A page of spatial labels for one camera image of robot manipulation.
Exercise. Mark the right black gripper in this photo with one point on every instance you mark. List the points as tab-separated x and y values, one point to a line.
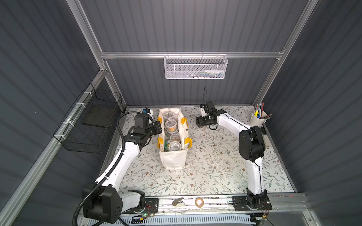
201	121

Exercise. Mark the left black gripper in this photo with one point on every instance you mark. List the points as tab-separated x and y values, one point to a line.
155	128

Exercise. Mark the white canvas tote bag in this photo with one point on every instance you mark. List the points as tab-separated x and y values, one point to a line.
174	160

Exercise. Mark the orange label seed jar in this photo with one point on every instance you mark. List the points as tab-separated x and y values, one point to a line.
171	125

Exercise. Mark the purple label seed jar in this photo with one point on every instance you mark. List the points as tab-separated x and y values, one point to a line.
168	115

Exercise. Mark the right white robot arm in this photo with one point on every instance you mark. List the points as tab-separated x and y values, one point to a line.
251	148

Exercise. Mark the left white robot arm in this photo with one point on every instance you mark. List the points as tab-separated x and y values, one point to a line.
101	200

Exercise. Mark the clear lid seed jar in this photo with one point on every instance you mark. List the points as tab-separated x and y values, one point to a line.
175	137

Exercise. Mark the front seed jar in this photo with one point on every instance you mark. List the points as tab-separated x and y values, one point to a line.
175	146

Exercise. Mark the white pen cup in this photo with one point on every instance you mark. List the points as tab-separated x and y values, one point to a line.
259	116

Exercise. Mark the beige tape dispenser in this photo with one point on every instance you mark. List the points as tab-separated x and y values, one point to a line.
178	203

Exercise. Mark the masking tape roll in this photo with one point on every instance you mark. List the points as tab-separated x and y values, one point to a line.
199	202

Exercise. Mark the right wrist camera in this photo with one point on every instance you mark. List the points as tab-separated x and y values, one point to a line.
202	110

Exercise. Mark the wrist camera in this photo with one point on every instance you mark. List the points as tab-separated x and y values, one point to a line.
202	110
148	111

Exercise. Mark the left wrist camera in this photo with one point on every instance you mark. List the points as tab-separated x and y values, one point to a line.
148	111

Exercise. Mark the white wire wall basket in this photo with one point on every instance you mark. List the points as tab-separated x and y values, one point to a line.
198	67

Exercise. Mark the black wire side basket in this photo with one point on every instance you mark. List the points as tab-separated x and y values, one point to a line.
92	123

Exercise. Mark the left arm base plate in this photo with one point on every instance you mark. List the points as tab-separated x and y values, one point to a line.
151	206

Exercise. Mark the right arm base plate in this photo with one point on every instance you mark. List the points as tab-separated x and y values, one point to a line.
240	203

